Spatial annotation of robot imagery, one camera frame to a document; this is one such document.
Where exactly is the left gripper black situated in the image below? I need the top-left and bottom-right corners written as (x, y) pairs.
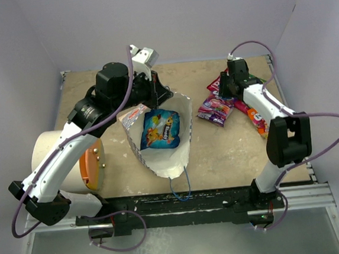
top-left (111, 67), bottom-right (175, 114)

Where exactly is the green yellow candy packet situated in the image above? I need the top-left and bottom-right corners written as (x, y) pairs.
top-left (248, 73), bottom-right (266, 84)

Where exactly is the purple pink candy packet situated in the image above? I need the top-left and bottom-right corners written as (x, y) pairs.
top-left (197, 93), bottom-right (234, 127)

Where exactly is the blue snack packet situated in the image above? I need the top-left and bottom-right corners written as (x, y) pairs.
top-left (140, 109), bottom-right (180, 150)

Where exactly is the orange snack packet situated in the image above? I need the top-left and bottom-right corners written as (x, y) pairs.
top-left (247, 108), bottom-right (269, 139)

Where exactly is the blue checkered paper bag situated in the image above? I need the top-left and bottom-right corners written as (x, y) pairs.
top-left (118, 91), bottom-right (201, 207)

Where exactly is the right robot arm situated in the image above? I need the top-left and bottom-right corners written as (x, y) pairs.
top-left (219, 57), bottom-right (312, 209)

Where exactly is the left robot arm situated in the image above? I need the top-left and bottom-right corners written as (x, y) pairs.
top-left (8, 57), bottom-right (173, 226)

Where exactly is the white cylinder orange lid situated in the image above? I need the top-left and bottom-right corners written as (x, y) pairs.
top-left (31, 130), bottom-right (105, 194)

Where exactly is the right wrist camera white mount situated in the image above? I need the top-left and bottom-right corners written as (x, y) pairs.
top-left (227, 53), bottom-right (243, 62)

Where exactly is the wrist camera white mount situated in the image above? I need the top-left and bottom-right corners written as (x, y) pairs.
top-left (130, 44), bottom-right (159, 78)
top-left (227, 53), bottom-right (243, 62)

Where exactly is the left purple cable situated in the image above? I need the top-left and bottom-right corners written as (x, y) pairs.
top-left (0, 46), bottom-right (148, 239)

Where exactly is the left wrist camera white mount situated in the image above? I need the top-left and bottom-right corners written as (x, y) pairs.
top-left (130, 44), bottom-right (159, 78)

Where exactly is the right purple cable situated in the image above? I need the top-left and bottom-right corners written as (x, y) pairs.
top-left (227, 33), bottom-right (339, 192)

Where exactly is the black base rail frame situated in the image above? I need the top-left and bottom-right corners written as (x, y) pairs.
top-left (76, 186), bottom-right (285, 238)

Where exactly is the aluminium table frame rail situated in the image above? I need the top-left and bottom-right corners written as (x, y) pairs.
top-left (265, 50), bottom-right (336, 212)

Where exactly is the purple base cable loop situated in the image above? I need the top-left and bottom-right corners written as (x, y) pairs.
top-left (86, 206), bottom-right (150, 254)

